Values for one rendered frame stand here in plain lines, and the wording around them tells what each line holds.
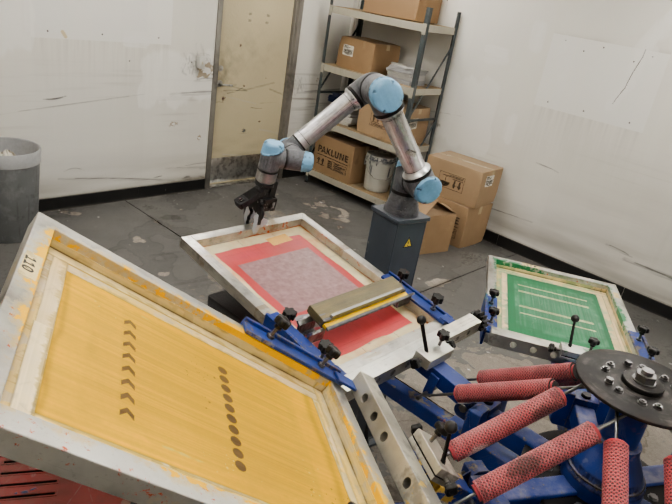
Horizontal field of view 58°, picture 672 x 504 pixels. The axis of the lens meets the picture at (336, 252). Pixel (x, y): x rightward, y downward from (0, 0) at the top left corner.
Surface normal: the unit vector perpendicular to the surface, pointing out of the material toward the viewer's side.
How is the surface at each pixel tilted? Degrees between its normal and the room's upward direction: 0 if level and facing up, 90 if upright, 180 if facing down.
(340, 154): 90
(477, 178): 88
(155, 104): 90
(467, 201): 91
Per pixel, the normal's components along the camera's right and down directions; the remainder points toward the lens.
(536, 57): -0.69, 0.19
